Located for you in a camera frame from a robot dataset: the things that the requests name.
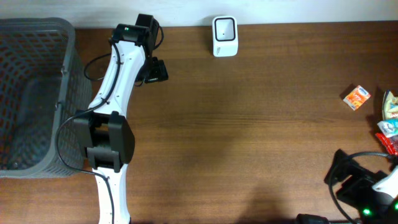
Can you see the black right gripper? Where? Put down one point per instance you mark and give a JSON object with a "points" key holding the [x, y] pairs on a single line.
{"points": [[339, 168]]}

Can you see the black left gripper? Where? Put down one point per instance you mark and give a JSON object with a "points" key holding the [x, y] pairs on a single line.
{"points": [[158, 73]]}

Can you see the red snack bag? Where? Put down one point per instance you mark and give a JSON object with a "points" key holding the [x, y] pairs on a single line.
{"points": [[389, 143]]}

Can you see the green tissue pack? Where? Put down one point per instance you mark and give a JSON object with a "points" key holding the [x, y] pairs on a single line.
{"points": [[388, 127]]}

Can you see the cream biscuit packet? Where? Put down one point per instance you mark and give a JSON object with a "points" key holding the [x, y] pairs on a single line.
{"points": [[389, 106]]}

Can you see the orange tissue pack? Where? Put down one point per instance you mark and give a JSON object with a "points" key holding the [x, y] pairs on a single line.
{"points": [[357, 97]]}

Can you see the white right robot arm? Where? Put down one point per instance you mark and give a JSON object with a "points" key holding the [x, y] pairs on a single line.
{"points": [[371, 213]]}

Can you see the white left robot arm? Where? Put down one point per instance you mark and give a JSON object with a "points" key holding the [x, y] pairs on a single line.
{"points": [[103, 131]]}

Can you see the white barcode scanner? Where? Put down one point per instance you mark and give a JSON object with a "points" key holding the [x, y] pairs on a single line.
{"points": [[225, 36]]}

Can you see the grey plastic mesh basket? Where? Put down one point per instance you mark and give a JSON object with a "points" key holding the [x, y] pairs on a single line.
{"points": [[42, 85]]}

